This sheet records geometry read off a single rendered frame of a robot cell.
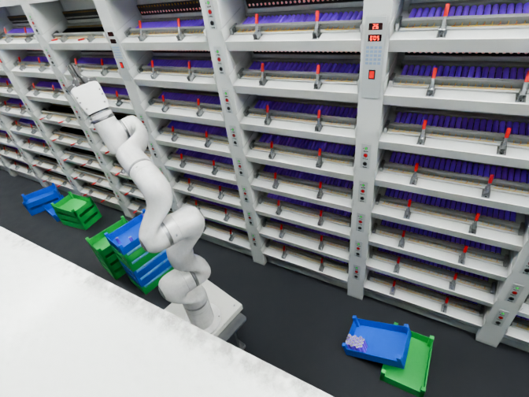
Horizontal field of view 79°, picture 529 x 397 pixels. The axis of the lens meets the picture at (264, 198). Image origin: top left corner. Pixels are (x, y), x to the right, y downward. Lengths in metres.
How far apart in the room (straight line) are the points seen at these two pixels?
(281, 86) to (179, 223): 0.77
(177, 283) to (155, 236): 0.39
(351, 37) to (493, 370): 1.71
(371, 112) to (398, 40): 0.27
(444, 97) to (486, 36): 0.21
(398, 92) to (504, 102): 0.33
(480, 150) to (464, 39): 0.40
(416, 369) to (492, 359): 0.39
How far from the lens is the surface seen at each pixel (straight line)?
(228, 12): 1.64
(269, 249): 2.27
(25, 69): 3.17
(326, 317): 2.10
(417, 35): 1.32
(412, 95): 1.36
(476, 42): 1.29
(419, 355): 2.05
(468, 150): 1.43
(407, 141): 1.44
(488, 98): 1.36
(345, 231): 1.82
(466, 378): 2.07
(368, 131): 1.44
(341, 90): 1.41
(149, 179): 1.07
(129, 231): 2.36
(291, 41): 1.43
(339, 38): 1.36
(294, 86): 1.50
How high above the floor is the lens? 1.77
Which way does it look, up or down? 37 degrees down
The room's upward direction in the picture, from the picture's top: 9 degrees counter-clockwise
